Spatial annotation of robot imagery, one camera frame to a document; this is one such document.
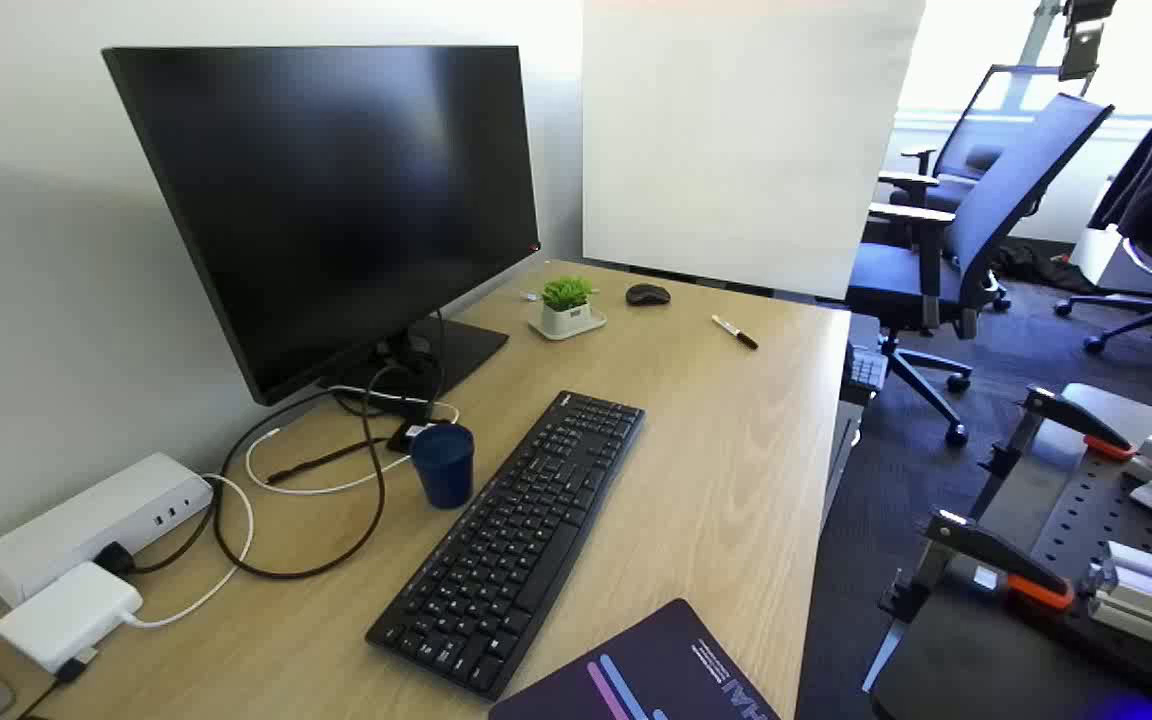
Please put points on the blue plastic cup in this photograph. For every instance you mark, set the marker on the blue plastic cup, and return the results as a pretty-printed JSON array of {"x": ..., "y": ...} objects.
[{"x": 442, "y": 470}]

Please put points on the white square tray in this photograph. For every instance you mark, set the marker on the white square tray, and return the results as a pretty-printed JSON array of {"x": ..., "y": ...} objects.
[{"x": 586, "y": 329}]

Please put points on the small green potted plant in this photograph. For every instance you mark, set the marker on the small green potted plant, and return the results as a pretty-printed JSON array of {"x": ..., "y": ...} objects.
[{"x": 567, "y": 296}]

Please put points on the black computer mouse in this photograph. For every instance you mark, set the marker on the black computer mouse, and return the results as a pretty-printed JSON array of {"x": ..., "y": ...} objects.
[{"x": 644, "y": 292}]

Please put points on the black and white marker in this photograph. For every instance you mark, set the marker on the black and white marker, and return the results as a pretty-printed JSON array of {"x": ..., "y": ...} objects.
[{"x": 735, "y": 329}]

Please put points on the black computer keyboard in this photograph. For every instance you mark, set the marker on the black computer keyboard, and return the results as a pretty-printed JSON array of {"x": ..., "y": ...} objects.
[{"x": 510, "y": 545}]

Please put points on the white partition board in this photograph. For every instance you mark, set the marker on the white partition board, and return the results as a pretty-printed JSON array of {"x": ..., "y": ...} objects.
[{"x": 739, "y": 135}]

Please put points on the black computer monitor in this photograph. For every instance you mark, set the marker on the black computer monitor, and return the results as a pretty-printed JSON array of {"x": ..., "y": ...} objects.
[{"x": 338, "y": 201}]

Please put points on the dark purple notebook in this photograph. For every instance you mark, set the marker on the dark purple notebook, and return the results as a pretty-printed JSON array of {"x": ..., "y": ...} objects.
[{"x": 658, "y": 674}]

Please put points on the blue mesh office chair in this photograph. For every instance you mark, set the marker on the blue mesh office chair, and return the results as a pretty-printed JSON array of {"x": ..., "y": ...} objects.
[
  {"x": 970, "y": 152},
  {"x": 1002, "y": 201}
]

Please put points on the black orange clamp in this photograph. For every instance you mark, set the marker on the black orange clamp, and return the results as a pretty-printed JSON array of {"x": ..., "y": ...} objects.
[
  {"x": 1068, "y": 418},
  {"x": 1002, "y": 563}
]

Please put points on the black perforated plate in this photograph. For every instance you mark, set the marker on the black perforated plate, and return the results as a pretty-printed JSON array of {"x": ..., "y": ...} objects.
[{"x": 979, "y": 666}]

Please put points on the white power strip box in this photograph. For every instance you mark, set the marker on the white power strip box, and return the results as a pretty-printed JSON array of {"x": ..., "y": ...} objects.
[{"x": 90, "y": 522}]

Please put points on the white power adapter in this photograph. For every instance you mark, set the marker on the white power adapter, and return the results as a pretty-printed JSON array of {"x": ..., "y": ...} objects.
[{"x": 65, "y": 618}]

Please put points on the black device on pole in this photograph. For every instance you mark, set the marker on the black device on pole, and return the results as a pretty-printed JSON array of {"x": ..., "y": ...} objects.
[{"x": 1082, "y": 46}]

